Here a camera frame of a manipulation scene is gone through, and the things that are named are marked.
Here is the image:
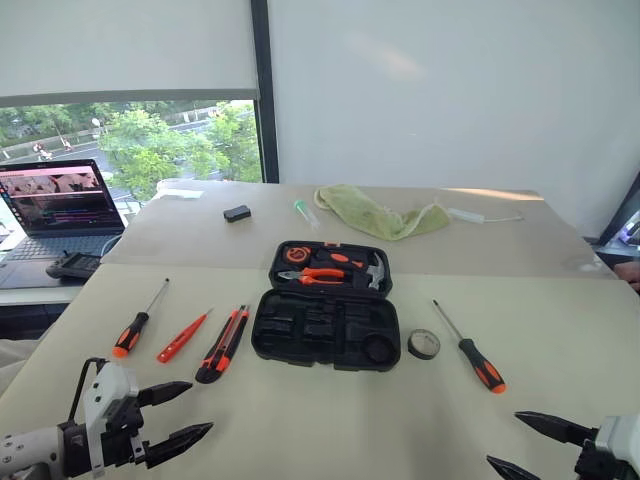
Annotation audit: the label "dark monitor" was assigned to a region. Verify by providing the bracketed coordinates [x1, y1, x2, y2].
[596, 169, 640, 247]

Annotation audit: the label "open laptop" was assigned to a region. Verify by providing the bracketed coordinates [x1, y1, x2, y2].
[0, 158, 127, 292]

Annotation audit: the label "orange voltage tester pen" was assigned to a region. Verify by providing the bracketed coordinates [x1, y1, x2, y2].
[156, 307, 215, 365]

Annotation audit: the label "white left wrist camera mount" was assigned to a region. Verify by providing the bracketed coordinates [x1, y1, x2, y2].
[82, 361, 142, 472]

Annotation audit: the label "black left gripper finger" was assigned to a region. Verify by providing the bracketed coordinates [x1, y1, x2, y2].
[136, 380, 194, 408]
[144, 422, 216, 469]

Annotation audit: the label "claw hammer black orange handle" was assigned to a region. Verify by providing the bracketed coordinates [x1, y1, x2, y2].
[312, 251, 389, 292]

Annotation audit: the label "black orange screwdriver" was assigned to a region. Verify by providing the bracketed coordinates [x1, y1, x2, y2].
[112, 277, 171, 359]
[431, 298, 508, 396]

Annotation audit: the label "white paper sheet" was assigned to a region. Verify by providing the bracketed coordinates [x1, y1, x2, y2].
[156, 179, 206, 202]

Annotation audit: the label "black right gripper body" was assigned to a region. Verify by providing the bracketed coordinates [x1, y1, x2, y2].
[573, 438, 632, 480]

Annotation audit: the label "white side desk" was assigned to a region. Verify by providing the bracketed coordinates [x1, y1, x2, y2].
[0, 286, 84, 307]

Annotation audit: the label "small black box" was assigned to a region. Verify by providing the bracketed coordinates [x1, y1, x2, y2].
[222, 203, 253, 224]

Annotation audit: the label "dark window frame post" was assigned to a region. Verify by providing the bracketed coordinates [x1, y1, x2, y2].
[249, 0, 281, 184]

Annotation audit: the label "black electrical tape roll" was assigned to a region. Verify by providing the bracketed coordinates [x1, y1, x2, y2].
[406, 328, 443, 361]

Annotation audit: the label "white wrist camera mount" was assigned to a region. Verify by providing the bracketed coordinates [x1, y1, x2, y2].
[82, 361, 142, 472]
[594, 413, 640, 467]

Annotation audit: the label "green towel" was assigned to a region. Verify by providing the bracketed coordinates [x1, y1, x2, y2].
[313, 183, 452, 243]

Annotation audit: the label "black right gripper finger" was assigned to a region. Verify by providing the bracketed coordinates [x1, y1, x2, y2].
[485, 454, 542, 480]
[514, 410, 600, 448]

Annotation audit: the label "white cable by laptop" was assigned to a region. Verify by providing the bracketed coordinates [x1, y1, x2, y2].
[99, 233, 124, 259]

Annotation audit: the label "black tool case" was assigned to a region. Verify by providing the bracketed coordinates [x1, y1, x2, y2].
[250, 240, 403, 373]

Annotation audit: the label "orange handled pliers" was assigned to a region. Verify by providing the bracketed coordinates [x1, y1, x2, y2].
[276, 266, 347, 287]

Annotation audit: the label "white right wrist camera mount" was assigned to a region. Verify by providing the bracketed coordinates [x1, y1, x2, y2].
[594, 413, 640, 467]

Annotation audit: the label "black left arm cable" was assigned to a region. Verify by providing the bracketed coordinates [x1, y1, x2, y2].
[67, 356, 109, 426]

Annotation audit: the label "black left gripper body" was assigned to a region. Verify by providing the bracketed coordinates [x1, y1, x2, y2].
[99, 394, 152, 470]

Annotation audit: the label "black handheld controller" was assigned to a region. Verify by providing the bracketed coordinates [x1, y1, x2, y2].
[45, 250, 104, 282]

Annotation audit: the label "clear tube green cap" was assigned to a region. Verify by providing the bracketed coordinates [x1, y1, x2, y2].
[292, 199, 322, 233]

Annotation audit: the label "white roller blind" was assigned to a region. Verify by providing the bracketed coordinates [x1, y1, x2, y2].
[0, 0, 262, 109]

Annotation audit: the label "black orange utility knife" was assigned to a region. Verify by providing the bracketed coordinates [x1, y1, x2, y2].
[194, 304, 251, 386]

